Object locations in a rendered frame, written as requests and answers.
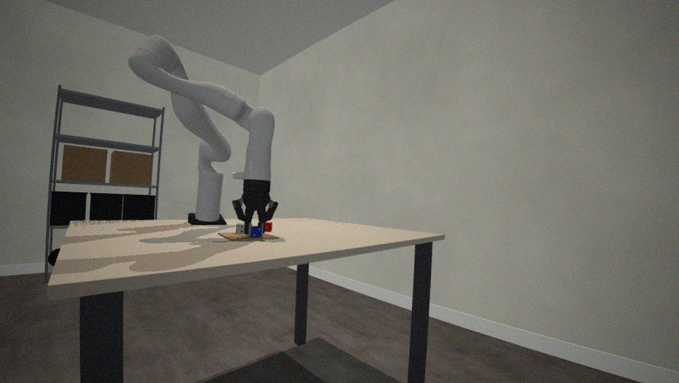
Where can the blue die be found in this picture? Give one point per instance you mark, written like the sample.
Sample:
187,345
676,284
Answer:
255,231

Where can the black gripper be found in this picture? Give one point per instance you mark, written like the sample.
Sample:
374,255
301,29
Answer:
256,196

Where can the tan mat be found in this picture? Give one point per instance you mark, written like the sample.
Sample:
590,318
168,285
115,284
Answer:
233,236

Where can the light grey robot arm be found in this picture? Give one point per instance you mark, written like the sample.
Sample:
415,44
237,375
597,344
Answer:
153,61

